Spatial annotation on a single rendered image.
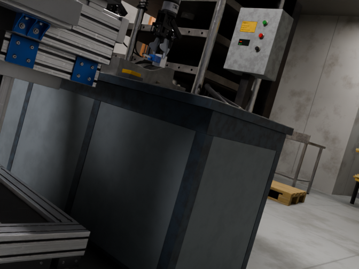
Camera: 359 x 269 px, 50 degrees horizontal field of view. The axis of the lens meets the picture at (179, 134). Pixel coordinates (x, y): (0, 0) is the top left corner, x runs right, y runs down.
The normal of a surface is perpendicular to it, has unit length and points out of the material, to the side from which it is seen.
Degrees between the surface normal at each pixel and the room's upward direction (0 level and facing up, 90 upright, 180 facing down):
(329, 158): 90
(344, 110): 90
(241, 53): 90
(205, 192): 90
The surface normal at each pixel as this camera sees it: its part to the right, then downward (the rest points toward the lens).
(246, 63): -0.63, -0.14
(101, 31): 0.70, 0.24
